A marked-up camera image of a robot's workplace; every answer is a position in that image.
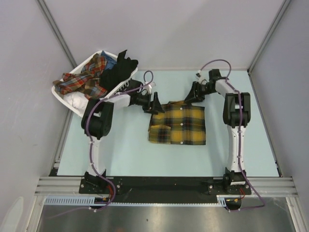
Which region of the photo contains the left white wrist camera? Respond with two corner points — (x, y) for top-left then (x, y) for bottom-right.
(145, 82), (156, 94)

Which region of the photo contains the red plaid shirt in basket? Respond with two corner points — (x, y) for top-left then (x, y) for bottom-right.
(53, 54), (108, 99)

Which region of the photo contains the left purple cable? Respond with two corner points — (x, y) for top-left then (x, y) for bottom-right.
(49, 70), (155, 214)

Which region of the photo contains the black shirt in basket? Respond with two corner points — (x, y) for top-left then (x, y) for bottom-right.
(99, 50), (139, 91)

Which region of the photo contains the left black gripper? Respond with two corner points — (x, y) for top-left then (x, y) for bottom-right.
(135, 92), (164, 115)

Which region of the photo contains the white slotted cable duct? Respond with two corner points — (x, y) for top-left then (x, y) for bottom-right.
(44, 196), (226, 207)

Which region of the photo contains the white shirt in basket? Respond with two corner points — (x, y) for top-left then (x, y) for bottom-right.
(63, 92), (88, 111)

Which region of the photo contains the blue shirt in basket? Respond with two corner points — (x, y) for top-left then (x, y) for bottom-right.
(101, 51), (117, 70)

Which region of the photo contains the aluminium frame rail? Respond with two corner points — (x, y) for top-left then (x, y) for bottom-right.
(35, 177), (298, 197)

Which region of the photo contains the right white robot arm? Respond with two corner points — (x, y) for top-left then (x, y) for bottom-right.
(185, 69), (251, 194)

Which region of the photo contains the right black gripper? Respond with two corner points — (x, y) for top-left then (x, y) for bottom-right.
(184, 81), (216, 104)

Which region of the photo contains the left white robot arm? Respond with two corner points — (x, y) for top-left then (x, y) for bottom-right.
(81, 80), (164, 193)

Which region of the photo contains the right corner aluminium post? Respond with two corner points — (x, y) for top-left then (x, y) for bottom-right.
(247, 0), (292, 75)

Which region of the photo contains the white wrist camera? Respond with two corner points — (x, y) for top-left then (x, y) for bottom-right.
(196, 70), (207, 83)
(145, 82), (156, 94)

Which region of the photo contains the left corner aluminium post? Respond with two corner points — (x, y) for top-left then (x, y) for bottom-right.
(36, 0), (77, 68)

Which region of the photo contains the white plastic laundry basket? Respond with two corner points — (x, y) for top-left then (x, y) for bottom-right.
(51, 50), (138, 117)

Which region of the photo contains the yellow plaid long sleeve shirt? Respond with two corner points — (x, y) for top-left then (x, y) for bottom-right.
(148, 101), (206, 145)

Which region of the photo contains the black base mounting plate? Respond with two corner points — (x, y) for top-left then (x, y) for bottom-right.
(79, 175), (252, 203)

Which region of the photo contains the corner aluminium post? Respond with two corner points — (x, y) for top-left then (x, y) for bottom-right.
(247, 0), (292, 75)
(36, 0), (77, 68)

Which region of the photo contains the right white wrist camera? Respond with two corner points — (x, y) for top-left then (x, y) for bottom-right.
(196, 70), (207, 83)

